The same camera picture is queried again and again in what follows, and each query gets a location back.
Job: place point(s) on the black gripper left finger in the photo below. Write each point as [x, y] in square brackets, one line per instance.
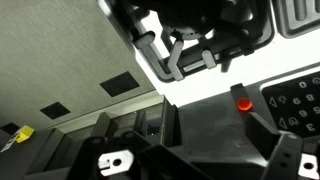
[90, 156]

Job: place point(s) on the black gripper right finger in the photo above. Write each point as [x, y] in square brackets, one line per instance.
[286, 156]

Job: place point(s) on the black stove number keypad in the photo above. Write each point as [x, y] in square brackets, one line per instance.
[300, 106]

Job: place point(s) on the red round stove button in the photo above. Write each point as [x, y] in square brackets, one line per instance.
[244, 104]

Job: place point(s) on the grey stove burner grate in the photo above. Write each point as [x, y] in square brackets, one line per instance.
[186, 20]

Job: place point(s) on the dark grey metal platform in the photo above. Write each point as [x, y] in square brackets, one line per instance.
[40, 156]

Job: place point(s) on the black square floor plate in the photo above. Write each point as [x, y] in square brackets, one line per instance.
[120, 84]
[9, 128]
[55, 110]

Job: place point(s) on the yellow block with white tag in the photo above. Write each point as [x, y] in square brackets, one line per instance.
[24, 134]

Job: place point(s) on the grey ribbed grill plate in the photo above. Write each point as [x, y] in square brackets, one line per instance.
[300, 16]

